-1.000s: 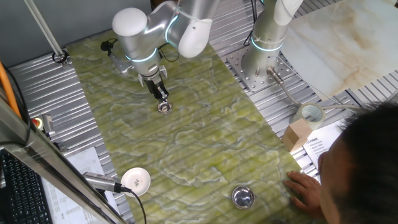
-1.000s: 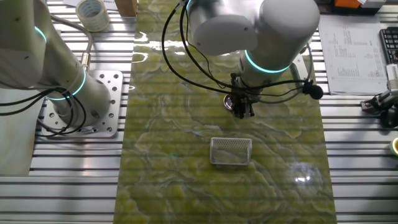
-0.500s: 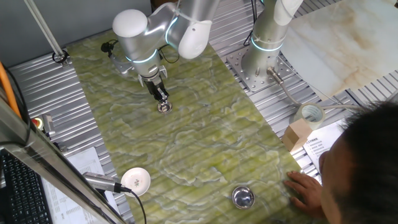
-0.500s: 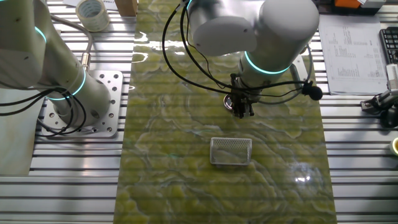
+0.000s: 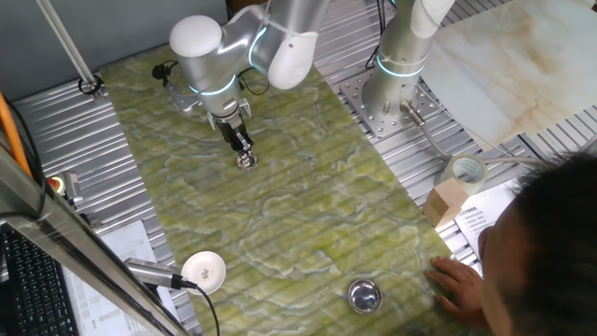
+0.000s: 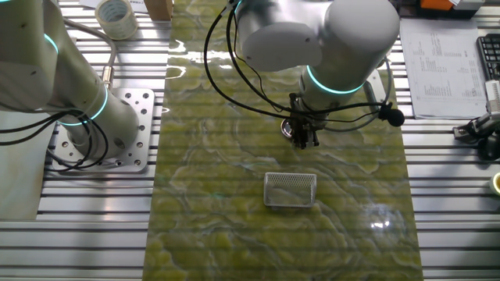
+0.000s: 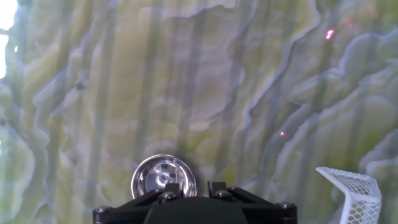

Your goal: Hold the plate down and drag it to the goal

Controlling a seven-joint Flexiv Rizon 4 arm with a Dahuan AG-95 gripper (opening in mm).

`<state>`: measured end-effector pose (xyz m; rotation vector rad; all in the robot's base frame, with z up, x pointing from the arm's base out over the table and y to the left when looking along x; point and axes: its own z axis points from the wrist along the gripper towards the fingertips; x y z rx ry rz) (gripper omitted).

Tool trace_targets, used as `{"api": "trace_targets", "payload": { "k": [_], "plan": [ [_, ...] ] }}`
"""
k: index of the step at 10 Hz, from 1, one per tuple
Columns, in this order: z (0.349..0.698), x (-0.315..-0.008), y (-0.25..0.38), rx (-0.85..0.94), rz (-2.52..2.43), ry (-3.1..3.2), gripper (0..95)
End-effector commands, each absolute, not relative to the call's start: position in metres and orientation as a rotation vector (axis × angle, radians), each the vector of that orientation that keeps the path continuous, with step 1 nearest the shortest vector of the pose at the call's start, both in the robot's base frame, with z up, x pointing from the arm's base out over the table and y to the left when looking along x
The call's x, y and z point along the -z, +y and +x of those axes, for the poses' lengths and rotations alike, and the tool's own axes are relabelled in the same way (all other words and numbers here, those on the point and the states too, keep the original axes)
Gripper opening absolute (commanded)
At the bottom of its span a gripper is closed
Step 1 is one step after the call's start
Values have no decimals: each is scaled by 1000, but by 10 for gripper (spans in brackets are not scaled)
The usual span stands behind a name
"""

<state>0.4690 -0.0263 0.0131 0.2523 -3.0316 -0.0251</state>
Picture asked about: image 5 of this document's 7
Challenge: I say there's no grey metal bracket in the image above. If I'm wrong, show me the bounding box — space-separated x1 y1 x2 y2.
62 170 85 204

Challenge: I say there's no person bare hand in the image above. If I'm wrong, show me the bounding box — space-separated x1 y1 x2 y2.
424 256 489 328

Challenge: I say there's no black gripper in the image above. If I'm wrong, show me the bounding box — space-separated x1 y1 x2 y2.
214 111 257 158

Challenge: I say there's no black ring clamp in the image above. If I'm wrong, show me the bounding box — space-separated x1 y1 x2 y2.
77 74 104 96

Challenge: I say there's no beige marble board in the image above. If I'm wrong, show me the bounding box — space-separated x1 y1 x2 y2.
422 0 597 153

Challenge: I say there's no grey hose with metal connector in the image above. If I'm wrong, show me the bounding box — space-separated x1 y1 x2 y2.
399 100 547 167

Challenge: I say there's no clear packing tape roll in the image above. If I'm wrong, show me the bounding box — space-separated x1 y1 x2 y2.
433 153 490 196

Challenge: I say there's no black foam microphone ball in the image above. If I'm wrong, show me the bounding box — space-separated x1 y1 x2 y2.
151 63 174 81

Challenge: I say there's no small shiny steel dish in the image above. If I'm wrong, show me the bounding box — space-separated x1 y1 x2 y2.
235 151 259 172

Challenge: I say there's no large shiny steel bowl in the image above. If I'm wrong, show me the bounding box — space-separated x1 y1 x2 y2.
346 278 384 315

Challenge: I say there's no paper sheet with text lines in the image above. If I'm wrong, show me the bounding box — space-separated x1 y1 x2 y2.
454 179 521 260

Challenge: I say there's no slanted aluminium pole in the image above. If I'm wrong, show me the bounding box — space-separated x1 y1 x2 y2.
35 0 104 102

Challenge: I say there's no orange tube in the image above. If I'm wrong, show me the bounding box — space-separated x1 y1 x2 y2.
0 91 34 178

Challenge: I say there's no printed table paper sheet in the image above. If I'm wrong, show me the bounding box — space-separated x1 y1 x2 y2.
60 219 181 336

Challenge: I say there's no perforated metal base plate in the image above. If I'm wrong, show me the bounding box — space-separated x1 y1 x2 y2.
339 69 444 140

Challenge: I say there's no person head with dark hair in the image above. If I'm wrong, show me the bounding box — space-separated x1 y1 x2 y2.
478 151 597 336

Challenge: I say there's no round yellow emergency button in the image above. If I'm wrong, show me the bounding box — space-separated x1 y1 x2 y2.
46 175 66 196

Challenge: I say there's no shiny metal frame bar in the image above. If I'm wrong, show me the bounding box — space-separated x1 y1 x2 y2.
0 148 190 336

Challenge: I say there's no white ceramic plate with flower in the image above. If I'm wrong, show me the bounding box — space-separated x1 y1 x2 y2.
180 250 228 296

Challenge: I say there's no green marble pattern mat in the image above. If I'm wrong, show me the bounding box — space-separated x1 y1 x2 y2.
100 8 495 336

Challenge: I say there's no small cardboard box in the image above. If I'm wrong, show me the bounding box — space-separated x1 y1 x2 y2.
422 176 470 230

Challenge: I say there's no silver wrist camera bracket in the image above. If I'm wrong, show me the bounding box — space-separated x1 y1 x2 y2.
163 81 202 114

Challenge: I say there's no black computer keyboard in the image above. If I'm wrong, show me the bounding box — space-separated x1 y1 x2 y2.
0 223 80 336

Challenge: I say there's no black camera cable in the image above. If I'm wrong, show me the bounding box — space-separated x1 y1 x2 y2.
179 278 221 336

